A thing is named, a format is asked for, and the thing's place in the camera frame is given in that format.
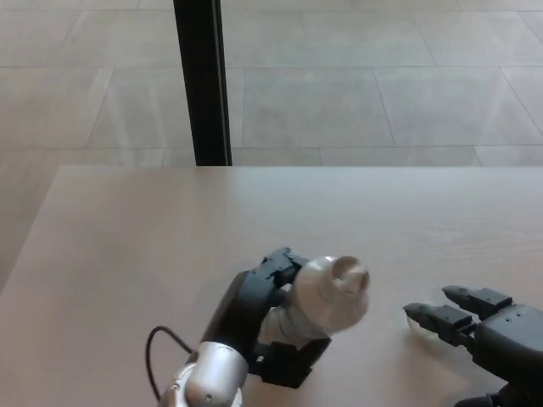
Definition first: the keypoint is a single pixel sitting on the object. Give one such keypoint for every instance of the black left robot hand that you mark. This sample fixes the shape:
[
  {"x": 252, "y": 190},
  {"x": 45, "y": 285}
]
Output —
[{"x": 237, "y": 309}]

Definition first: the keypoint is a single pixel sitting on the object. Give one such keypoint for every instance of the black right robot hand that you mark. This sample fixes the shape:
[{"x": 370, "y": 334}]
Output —
[{"x": 509, "y": 339}]

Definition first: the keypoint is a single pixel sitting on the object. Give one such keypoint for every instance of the white plastic bottle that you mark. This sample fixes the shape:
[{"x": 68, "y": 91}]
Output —
[{"x": 322, "y": 301}]

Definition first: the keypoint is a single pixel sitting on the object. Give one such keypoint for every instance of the white bottle cap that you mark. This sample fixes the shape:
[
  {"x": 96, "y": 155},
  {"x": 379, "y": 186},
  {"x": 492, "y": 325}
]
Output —
[{"x": 418, "y": 330}]

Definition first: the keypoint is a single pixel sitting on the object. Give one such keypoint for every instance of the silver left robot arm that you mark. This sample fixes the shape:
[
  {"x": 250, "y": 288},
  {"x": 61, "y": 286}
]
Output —
[{"x": 208, "y": 377}]

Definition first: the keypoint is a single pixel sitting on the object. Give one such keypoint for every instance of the black vertical post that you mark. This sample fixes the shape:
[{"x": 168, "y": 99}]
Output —
[{"x": 203, "y": 85}]

